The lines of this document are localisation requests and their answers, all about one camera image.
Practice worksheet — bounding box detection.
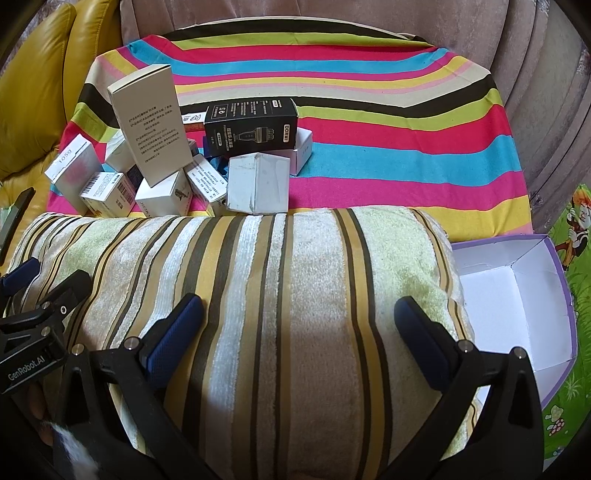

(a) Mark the green cartoon play mat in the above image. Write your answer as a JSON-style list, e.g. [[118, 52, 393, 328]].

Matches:
[[538, 182, 591, 462]]

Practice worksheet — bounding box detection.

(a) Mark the white box gold logo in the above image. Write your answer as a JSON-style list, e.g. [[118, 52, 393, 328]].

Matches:
[[181, 111, 207, 134]]

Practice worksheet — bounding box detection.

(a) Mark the beige green striped towel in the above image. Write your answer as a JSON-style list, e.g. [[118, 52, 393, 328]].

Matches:
[[7, 206, 476, 480]]

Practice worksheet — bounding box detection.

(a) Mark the white box grey logo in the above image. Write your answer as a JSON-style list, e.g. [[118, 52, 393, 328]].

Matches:
[[135, 171, 194, 219]]

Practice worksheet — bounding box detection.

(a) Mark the silvery white box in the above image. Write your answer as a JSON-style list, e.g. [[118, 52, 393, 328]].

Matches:
[[45, 138, 101, 215]]

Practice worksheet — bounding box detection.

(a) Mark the tall beige box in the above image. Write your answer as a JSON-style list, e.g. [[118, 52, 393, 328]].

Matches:
[[107, 64, 194, 188]]

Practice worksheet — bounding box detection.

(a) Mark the grey white cube box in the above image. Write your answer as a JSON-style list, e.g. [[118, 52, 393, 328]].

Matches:
[[226, 154, 291, 215]]

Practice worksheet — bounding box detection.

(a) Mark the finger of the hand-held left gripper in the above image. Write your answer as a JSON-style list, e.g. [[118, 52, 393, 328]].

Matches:
[[14, 270, 93, 333], [0, 257, 41, 303]]

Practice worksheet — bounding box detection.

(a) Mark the yellow leather sofa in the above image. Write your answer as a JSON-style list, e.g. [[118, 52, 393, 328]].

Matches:
[[0, 0, 125, 204]]

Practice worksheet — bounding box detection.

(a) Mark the small plain white box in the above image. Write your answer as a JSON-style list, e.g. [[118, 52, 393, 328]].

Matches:
[[105, 130, 137, 174]]

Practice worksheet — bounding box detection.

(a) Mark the white box with barcodes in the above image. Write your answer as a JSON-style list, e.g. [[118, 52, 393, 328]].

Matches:
[[80, 172, 138, 217]]

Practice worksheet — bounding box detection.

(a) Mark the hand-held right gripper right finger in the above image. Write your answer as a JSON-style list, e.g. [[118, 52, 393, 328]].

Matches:
[[383, 296, 550, 480]]

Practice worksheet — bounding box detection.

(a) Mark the colourful striped cloth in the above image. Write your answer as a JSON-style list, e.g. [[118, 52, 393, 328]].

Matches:
[[46, 22, 534, 243]]

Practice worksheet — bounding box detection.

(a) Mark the blue toy car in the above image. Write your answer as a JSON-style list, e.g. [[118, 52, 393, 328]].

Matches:
[[210, 157, 232, 183]]

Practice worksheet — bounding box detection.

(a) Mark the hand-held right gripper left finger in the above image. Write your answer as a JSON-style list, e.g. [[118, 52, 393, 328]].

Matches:
[[53, 293, 218, 480]]

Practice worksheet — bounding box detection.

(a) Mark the white box black text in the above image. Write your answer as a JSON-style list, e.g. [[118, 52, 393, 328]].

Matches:
[[185, 154, 230, 217]]

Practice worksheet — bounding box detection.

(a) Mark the black phone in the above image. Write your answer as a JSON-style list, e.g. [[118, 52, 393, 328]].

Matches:
[[0, 187, 35, 266]]

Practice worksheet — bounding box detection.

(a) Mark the white cardboard box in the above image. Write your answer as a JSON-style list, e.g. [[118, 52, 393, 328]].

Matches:
[[450, 234, 580, 411]]

